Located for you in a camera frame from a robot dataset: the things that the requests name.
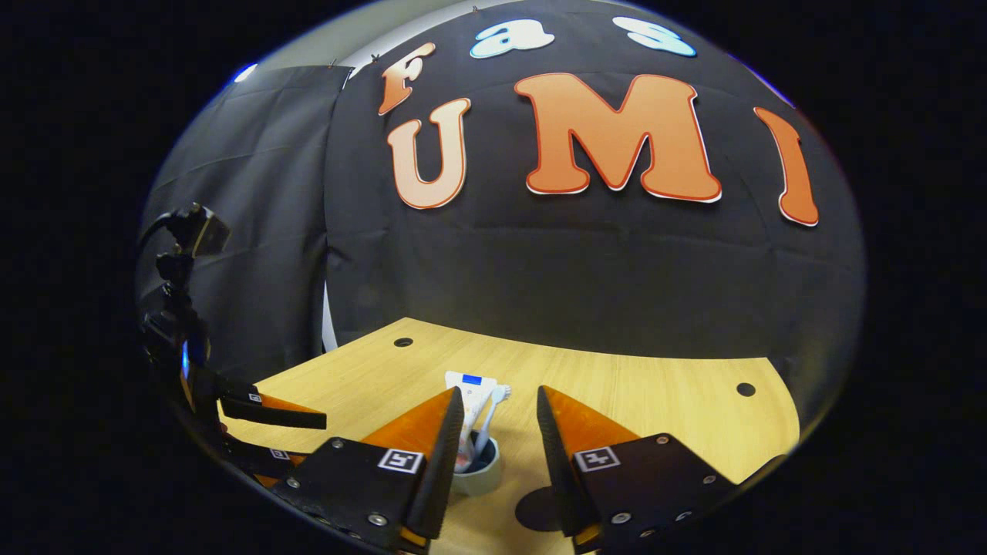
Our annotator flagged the white toothpaste tube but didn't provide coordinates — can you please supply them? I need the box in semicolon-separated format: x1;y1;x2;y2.
445;371;498;471

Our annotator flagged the dark brown round coaster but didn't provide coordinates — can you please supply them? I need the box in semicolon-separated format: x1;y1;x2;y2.
514;486;568;533

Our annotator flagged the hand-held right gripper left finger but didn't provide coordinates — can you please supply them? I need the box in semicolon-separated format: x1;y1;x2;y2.
270;385;466;553

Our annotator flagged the light wooden desktop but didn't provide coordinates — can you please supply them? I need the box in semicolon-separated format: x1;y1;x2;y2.
218;318;800;555

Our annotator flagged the pale blue cup wooden handle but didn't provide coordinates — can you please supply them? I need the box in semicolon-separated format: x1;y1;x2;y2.
451;436;502;496

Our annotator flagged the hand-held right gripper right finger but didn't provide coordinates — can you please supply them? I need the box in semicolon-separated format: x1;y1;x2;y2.
537;385;739;553

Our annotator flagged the white toothbrush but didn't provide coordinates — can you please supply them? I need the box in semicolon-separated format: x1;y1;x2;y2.
470;384;512;467

